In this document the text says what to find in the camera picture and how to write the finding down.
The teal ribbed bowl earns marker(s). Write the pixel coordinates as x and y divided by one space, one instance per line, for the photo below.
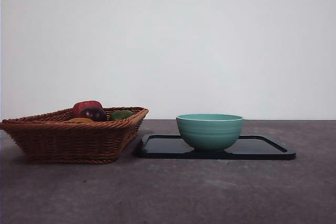
210 134

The brown kiwi fruit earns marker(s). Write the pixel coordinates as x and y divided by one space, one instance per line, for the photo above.
80 120

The green avocado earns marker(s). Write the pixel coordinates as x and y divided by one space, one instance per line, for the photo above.
121 115

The dark rectangular tray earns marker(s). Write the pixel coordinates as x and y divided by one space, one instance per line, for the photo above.
162 150

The dark purple plum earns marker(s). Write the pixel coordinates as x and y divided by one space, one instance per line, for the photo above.
92 113

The red apple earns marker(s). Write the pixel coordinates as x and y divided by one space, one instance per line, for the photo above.
84 105

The brown wicker basket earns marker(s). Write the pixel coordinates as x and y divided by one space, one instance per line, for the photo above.
65 142

